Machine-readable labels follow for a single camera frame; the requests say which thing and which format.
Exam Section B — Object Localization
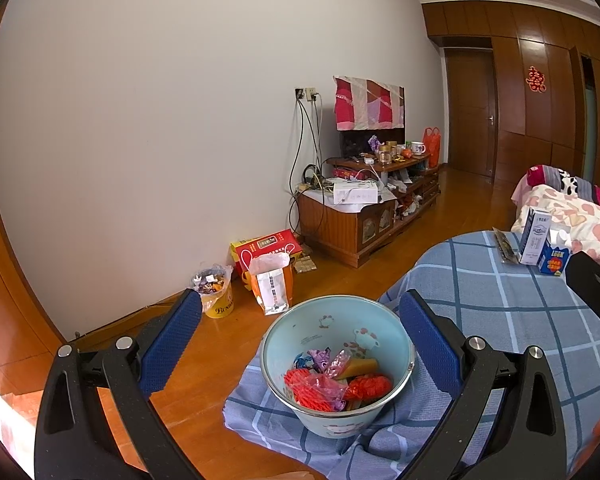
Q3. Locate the dark patterned flat packet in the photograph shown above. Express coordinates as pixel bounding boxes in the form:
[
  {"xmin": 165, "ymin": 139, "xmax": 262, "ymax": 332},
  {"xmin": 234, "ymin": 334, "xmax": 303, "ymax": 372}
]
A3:
[{"xmin": 493, "ymin": 228, "xmax": 519, "ymax": 264}]

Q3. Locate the red rope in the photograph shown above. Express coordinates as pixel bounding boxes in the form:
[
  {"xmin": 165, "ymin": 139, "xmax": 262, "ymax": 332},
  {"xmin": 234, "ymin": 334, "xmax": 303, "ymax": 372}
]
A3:
[{"xmin": 283, "ymin": 367, "xmax": 339, "ymax": 413}]

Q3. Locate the yellow small trash bin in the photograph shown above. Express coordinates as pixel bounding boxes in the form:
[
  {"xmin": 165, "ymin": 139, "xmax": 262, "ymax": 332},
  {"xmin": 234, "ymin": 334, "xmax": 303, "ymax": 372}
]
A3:
[{"xmin": 191, "ymin": 264, "xmax": 234, "ymax": 318}]

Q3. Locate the wooden door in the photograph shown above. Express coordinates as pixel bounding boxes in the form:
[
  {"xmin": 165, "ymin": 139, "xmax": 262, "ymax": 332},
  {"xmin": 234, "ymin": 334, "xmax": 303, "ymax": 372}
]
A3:
[{"xmin": 445, "ymin": 49, "xmax": 497, "ymax": 179}]

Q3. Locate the pink clear plastic bag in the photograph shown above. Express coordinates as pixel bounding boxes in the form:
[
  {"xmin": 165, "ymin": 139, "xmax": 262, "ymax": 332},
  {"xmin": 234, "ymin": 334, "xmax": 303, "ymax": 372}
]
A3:
[{"xmin": 324, "ymin": 349, "xmax": 352, "ymax": 378}]

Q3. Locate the blue Look juice carton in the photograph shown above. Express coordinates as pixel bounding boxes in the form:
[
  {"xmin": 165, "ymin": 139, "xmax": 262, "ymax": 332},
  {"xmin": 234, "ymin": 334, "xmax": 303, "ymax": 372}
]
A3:
[{"xmin": 537, "ymin": 229, "xmax": 572, "ymax": 276}]

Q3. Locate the wall power socket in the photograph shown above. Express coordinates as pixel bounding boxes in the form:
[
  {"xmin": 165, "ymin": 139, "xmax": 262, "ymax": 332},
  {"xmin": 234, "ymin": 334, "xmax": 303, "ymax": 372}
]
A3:
[{"xmin": 294, "ymin": 87, "xmax": 319, "ymax": 102}]

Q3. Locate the cow print pillow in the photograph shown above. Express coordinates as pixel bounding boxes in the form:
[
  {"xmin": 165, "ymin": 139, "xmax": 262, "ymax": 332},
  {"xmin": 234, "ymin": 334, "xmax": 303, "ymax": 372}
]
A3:
[{"xmin": 526, "ymin": 165, "xmax": 600, "ymax": 206}]

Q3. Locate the yellow sponge block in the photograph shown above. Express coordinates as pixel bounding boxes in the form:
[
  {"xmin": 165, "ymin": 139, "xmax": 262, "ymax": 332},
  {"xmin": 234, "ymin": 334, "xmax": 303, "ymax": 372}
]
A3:
[{"xmin": 341, "ymin": 358, "xmax": 379, "ymax": 379}]

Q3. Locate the wooden TV cabinet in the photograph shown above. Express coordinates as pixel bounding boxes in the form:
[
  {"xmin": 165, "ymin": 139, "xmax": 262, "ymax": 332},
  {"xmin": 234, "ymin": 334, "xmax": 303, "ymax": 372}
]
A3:
[{"xmin": 298, "ymin": 155, "xmax": 440, "ymax": 268}]

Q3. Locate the light blue trash bucket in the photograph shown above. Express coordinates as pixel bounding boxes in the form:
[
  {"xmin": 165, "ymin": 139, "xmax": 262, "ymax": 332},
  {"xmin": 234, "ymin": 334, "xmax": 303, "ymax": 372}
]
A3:
[{"xmin": 260, "ymin": 295, "xmax": 416, "ymax": 439}]

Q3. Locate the red cardboard box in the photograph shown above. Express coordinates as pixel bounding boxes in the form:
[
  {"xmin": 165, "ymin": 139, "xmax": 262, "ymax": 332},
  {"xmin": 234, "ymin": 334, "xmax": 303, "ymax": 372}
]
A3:
[{"xmin": 229, "ymin": 229, "xmax": 302, "ymax": 274}]

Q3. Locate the blue plaid tablecloth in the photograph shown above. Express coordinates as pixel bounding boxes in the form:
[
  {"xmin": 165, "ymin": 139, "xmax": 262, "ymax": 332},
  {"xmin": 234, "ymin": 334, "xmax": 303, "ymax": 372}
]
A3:
[{"xmin": 224, "ymin": 231, "xmax": 600, "ymax": 479}]

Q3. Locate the white box on cabinet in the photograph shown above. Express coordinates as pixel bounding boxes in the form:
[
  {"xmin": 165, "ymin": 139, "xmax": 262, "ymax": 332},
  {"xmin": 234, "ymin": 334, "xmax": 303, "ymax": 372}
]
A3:
[{"xmin": 332, "ymin": 180, "xmax": 379, "ymax": 205}]

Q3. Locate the red patchwork cloth cover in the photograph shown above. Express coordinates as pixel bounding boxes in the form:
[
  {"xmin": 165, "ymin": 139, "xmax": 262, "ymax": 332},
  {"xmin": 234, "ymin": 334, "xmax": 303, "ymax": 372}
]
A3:
[{"xmin": 335, "ymin": 76, "xmax": 405, "ymax": 131}]

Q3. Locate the red double happiness decoration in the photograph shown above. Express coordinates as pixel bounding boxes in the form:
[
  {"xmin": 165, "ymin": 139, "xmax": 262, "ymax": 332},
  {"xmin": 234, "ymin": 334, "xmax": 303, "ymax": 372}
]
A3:
[{"xmin": 525, "ymin": 65, "xmax": 547, "ymax": 93}]

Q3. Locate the white paper gift bag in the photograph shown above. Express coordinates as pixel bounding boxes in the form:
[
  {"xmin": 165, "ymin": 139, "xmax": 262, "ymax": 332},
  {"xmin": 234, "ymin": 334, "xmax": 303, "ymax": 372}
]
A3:
[{"xmin": 249, "ymin": 252, "xmax": 292, "ymax": 315}]

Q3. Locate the orange plastic bag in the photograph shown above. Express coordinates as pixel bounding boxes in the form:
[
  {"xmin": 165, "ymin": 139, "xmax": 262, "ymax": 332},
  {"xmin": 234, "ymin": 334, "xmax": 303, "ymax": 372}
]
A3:
[{"xmin": 422, "ymin": 127, "xmax": 442, "ymax": 168}]

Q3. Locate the heart pattern quilt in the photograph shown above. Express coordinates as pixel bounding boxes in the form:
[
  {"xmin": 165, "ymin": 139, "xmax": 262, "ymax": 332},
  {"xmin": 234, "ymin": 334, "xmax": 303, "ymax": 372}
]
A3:
[{"xmin": 511, "ymin": 184, "xmax": 600, "ymax": 263}]

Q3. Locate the white mug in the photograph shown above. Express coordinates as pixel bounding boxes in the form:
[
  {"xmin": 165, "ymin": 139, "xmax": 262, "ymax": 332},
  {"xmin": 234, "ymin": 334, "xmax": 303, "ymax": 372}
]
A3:
[{"xmin": 411, "ymin": 142, "xmax": 427, "ymax": 156}]

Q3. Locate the red plastic bag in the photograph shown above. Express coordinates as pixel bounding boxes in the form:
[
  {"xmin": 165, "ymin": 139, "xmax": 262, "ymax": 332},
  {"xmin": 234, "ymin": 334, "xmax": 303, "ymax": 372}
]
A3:
[{"xmin": 343, "ymin": 374, "xmax": 393, "ymax": 404}]

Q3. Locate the white tall milk carton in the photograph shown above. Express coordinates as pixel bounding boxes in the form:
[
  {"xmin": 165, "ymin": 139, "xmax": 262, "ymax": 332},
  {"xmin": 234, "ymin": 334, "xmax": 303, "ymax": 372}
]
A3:
[{"xmin": 519, "ymin": 207, "xmax": 551, "ymax": 266}]

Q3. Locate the purple snack wrapper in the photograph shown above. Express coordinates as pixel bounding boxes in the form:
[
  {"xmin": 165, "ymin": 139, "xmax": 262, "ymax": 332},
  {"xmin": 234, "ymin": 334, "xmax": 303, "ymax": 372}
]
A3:
[{"xmin": 307, "ymin": 348, "xmax": 331, "ymax": 373}]

